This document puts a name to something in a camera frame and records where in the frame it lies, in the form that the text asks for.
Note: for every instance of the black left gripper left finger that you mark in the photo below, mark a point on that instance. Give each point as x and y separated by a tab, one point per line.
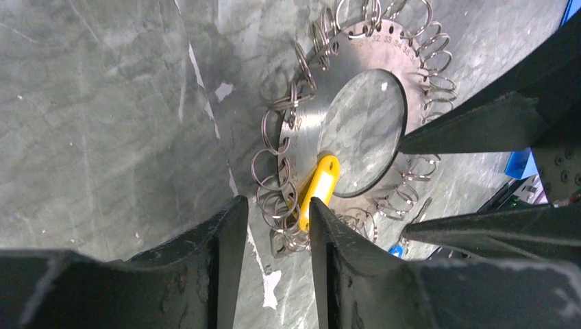
190	281

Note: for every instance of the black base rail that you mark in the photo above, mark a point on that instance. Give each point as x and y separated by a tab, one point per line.
517	194

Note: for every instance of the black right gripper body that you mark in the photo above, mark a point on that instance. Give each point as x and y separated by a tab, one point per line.
557	157

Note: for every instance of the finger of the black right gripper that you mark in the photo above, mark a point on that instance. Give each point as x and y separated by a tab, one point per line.
514	111
539	232

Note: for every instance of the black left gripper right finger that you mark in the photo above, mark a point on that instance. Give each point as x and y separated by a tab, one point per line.
359	285

